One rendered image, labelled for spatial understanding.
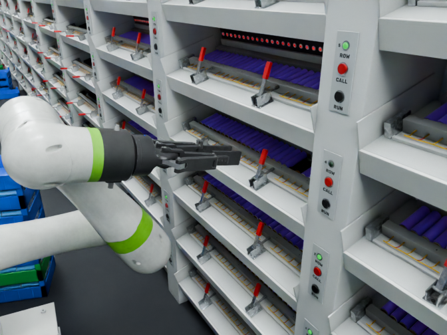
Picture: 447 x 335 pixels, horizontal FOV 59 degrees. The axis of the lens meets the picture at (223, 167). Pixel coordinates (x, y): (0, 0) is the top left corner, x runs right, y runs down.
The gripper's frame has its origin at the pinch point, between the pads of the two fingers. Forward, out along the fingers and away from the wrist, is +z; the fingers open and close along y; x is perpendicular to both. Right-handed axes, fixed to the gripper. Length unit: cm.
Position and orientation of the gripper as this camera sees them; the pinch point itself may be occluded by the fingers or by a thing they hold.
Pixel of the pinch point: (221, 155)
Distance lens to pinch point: 81.7
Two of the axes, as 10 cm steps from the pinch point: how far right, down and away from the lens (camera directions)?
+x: 1.9, -9.4, -3.0
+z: 8.2, -0.2, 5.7
